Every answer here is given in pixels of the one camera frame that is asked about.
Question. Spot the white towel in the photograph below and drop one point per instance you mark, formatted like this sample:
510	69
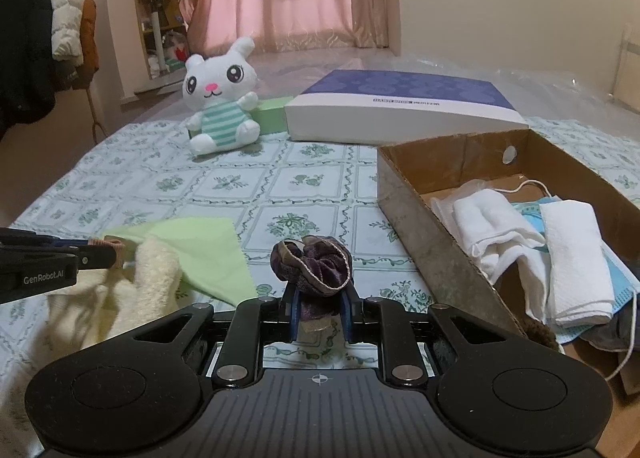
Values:
490	228

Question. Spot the grey cloth face mask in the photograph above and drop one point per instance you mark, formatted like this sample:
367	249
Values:
625	333

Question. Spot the white puffer jacket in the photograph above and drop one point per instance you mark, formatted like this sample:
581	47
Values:
62	2

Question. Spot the light green cloth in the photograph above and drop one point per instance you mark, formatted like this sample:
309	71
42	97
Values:
210	258

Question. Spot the green patterned bedsheet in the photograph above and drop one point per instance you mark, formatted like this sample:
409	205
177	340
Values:
310	177

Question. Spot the cluttered wooden shelf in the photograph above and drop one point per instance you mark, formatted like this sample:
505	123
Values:
145	12

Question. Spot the white plush bunny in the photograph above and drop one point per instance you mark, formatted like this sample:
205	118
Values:
220	97

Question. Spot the brown cardboard box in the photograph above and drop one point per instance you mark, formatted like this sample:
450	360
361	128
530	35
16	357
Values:
425	218

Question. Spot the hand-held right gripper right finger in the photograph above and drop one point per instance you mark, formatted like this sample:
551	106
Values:
395	333

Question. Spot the blue face mask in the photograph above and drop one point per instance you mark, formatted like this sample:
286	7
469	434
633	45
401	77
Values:
622	283

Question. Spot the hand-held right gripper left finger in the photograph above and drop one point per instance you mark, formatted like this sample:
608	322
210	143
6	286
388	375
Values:
250	328

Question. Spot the purple velvet scrunchie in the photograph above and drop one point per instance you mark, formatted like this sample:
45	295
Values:
310	263

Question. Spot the brown fuzzy scrunchie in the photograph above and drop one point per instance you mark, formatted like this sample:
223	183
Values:
540	333

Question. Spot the black jacket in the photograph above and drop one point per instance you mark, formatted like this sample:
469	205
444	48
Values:
22	37

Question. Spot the brown jacket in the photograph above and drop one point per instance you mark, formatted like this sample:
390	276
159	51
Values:
89	37

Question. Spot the coat rack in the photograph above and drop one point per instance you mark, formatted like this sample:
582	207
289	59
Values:
94	107

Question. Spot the white paper tissue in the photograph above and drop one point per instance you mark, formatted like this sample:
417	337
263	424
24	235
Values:
575	263

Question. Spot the blue and white flat box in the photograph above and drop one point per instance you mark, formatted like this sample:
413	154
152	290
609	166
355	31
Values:
400	102

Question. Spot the cream fluffy towel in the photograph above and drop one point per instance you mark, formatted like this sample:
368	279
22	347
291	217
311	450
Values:
145	288

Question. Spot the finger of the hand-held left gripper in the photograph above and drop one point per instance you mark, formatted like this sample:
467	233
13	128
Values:
40	237
95	257

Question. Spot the green cardboard box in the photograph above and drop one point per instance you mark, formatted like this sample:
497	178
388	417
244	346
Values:
270	115

